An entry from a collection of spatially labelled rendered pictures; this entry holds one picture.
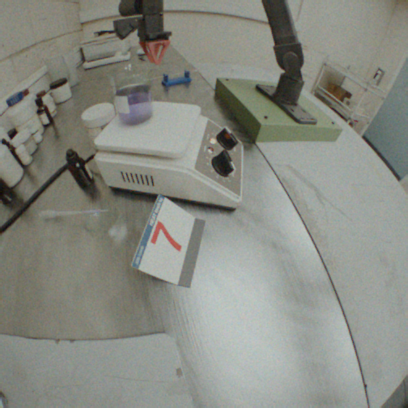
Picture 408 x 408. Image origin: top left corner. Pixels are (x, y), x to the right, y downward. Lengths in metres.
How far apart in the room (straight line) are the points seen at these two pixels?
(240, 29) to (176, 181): 1.76
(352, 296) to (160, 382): 0.27
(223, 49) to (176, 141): 1.68
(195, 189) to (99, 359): 0.23
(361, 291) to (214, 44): 1.82
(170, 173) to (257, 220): 0.14
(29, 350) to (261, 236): 0.34
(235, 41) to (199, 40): 0.33
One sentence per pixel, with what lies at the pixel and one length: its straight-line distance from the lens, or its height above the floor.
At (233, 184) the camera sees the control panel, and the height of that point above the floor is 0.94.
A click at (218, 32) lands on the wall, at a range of 1.82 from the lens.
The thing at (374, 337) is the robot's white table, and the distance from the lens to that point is 0.36.
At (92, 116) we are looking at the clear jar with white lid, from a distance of 0.33.
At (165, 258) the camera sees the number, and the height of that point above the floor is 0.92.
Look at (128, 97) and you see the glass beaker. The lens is 0.23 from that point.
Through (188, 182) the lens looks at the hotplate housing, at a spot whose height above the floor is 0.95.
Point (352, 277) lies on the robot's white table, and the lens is 0.33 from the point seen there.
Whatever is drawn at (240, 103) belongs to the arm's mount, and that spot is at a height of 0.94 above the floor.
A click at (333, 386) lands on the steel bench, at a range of 0.31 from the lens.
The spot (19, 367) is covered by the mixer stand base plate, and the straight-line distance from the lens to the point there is 0.32.
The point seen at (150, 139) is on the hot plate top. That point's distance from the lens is 0.22.
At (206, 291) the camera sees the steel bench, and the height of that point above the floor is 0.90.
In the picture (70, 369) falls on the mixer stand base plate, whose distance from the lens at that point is 0.26.
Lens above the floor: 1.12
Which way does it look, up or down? 56 degrees down
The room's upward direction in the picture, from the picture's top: 8 degrees clockwise
